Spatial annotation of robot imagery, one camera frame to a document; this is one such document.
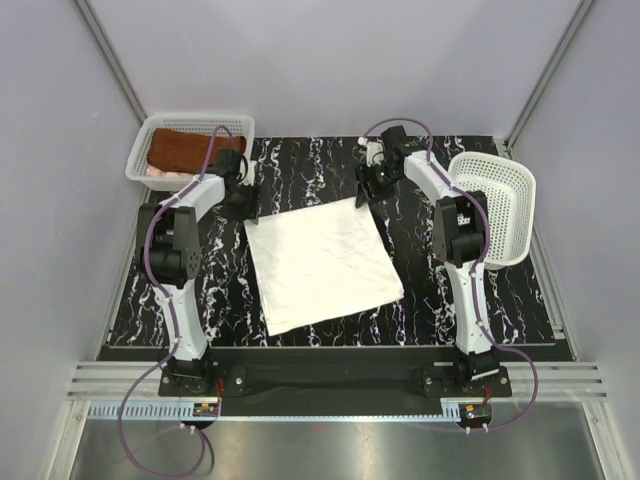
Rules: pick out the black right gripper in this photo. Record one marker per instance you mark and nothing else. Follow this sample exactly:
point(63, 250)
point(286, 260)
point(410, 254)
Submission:
point(364, 175)

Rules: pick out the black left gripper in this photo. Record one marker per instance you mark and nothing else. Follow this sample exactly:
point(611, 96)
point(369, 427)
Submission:
point(249, 210)

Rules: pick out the white towel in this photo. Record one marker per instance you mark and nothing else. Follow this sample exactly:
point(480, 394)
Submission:
point(320, 263)

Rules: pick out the brown towel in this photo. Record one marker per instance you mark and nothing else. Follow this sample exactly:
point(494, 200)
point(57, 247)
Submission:
point(186, 152)

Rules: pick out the pink towel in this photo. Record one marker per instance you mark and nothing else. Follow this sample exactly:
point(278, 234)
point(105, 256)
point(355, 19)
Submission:
point(158, 173)

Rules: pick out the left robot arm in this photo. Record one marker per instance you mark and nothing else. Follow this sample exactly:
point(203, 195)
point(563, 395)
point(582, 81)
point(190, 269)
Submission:
point(168, 252)

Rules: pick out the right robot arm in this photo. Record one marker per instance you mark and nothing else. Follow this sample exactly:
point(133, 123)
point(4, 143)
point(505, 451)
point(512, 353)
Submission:
point(460, 238)

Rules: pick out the white rectangular mesh basket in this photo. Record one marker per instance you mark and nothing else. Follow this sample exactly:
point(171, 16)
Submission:
point(208, 123)

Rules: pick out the white oval laundry basket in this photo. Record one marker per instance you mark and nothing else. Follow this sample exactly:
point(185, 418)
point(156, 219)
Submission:
point(510, 189)

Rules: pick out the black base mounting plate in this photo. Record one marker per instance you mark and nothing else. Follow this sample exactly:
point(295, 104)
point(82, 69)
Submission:
point(433, 372)

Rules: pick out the left connector board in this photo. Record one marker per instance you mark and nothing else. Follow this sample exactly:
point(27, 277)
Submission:
point(207, 408)

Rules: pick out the connector board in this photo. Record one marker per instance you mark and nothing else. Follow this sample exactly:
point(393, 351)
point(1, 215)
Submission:
point(207, 408)
point(476, 411)

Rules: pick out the right connector board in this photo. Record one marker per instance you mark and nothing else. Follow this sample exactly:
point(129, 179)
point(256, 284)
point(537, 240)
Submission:
point(476, 411)

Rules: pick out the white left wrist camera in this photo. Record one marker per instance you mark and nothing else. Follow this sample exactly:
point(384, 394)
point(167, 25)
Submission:
point(248, 173)

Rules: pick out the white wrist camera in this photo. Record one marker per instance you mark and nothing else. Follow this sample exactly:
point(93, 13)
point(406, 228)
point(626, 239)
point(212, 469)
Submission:
point(248, 173)
point(374, 151)

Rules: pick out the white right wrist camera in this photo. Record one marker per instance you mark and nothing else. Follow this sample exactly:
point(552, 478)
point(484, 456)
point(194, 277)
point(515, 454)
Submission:
point(374, 151)

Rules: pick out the aluminium frame rail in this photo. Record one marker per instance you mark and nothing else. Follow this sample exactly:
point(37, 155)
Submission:
point(557, 381)

